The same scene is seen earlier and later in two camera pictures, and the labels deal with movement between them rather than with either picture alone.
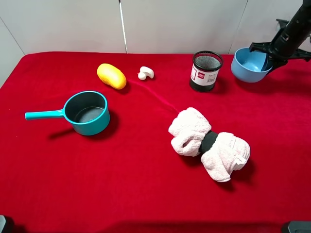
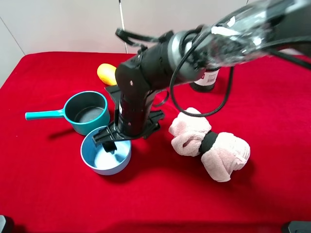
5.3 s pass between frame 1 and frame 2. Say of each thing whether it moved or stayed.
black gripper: moved
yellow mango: stayed
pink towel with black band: stayed
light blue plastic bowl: moved
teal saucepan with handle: stayed
